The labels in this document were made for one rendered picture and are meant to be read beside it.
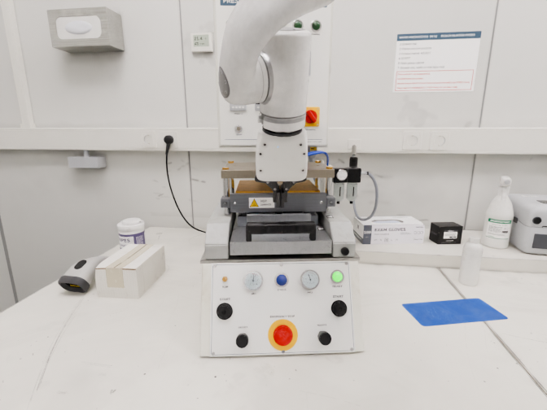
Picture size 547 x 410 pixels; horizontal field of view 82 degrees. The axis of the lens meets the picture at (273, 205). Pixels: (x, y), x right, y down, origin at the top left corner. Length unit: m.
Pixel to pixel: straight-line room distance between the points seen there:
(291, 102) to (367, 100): 0.86
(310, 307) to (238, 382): 0.20
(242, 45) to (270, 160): 0.22
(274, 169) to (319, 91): 0.42
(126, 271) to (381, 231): 0.84
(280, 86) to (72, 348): 0.68
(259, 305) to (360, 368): 0.23
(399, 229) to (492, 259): 0.30
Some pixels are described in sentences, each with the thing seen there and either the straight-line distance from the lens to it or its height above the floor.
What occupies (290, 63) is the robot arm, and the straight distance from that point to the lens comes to 0.54.
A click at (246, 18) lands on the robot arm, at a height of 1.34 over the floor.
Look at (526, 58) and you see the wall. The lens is 1.58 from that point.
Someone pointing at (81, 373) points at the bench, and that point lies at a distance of 0.77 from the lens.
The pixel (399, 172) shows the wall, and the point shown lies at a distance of 1.42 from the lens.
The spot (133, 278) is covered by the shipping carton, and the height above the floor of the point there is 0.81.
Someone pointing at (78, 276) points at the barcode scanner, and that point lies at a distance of 1.05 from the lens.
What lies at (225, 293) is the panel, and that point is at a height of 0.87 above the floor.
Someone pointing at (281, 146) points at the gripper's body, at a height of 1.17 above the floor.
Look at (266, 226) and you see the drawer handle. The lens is 0.67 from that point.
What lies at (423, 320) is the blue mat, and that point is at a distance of 0.89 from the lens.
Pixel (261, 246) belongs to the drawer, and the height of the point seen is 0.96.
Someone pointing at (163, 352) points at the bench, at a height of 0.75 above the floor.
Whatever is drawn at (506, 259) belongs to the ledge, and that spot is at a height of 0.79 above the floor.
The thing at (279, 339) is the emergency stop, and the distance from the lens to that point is 0.70.
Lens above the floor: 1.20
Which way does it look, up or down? 13 degrees down
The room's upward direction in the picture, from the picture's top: straight up
